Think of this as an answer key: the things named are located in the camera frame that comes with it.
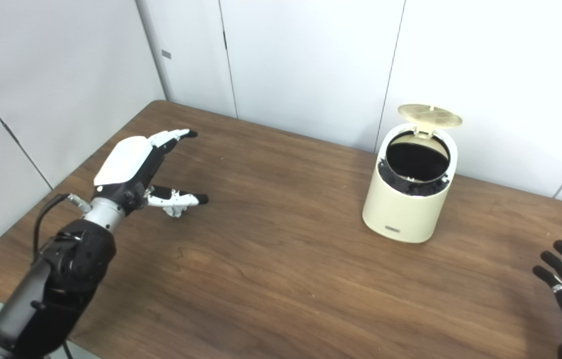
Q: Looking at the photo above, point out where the round cream bin lid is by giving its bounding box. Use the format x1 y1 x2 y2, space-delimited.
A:
398 104 463 138

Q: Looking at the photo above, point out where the cream-colored bin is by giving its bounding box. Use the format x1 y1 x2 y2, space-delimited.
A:
362 123 459 244

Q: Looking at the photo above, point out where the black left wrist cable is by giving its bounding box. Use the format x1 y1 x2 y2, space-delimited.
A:
33 193 93 260

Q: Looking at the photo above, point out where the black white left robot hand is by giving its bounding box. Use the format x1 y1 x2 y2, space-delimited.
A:
93 129 209 217

